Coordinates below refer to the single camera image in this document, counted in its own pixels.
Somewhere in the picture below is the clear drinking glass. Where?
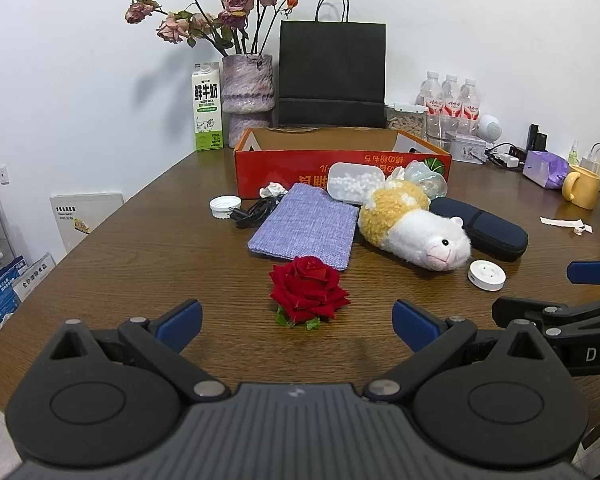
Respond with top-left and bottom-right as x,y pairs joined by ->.
425,114 -> 460,149

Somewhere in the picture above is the clear container of nuts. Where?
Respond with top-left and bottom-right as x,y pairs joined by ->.
385,103 -> 428,137

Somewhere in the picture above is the yellow mug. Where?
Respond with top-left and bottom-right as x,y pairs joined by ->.
561,164 -> 600,210

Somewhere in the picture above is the white printed carton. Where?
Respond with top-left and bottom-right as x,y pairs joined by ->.
12,252 -> 56,302

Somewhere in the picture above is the white round speaker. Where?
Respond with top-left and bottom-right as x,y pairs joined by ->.
477,114 -> 503,142

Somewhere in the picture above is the white paper slip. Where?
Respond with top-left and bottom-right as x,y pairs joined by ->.
540,216 -> 594,236

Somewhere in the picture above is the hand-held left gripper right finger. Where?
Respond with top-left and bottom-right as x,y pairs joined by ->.
364,299 -> 566,404

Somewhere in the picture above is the pale tin box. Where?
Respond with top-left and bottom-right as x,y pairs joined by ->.
451,134 -> 487,163

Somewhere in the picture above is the brown wooden desktop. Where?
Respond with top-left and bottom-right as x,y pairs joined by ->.
0,130 -> 600,436

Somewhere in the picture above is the blue carton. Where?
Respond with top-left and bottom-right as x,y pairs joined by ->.
0,255 -> 28,325

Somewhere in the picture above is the clear container of white beads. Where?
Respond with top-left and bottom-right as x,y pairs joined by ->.
326,161 -> 387,206

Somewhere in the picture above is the white round puck device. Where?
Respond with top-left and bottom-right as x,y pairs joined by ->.
467,259 -> 507,291

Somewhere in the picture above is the thin black cable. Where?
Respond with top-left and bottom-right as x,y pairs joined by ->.
228,195 -> 283,229

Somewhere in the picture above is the purple woven pouch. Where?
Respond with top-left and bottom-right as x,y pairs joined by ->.
247,182 -> 361,273

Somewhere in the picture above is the yellow white plush hamster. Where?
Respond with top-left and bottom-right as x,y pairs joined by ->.
357,179 -> 473,274

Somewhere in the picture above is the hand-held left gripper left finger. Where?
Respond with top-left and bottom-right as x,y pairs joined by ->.
32,299 -> 232,404

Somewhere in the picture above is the red cardboard box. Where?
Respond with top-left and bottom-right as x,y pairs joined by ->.
233,127 -> 453,200

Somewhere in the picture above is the white board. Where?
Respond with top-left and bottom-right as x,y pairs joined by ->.
49,192 -> 126,255

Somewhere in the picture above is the red label water bottle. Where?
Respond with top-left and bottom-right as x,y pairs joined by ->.
457,78 -> 482,136
440,74 -> 462,121
415,71 -> 443,138

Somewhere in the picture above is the white green milk carton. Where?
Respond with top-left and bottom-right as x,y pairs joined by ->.
190,61 -> 225,152

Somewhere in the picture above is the black paper bag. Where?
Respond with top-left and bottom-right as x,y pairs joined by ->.
277,0 -> 387,130

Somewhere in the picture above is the red rose flower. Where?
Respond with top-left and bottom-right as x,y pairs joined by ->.
269,255 -> 352,331

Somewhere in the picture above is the white bottle cap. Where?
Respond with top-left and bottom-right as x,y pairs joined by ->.
209,195 -> 242,220

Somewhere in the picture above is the clear plastic bag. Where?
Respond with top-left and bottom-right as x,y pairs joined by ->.
399,159 -> 449,200

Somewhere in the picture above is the purple marbled vase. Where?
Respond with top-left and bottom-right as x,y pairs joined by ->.
221,53 -> 276,148

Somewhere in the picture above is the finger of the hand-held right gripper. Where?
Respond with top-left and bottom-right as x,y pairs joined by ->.
491,295 -> 600,336
566,258 -> 600,287

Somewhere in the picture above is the black glasses case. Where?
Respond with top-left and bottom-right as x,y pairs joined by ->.
430,196 -> 529,262

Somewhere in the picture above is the purple tissue pack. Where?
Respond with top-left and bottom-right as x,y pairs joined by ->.
522,150 -> 572,190

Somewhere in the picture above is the black upright device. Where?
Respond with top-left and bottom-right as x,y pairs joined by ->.
526,123 -> 549,153

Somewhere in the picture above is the white charger with cable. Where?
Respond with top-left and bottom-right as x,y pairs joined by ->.
579,141 -> 600,173

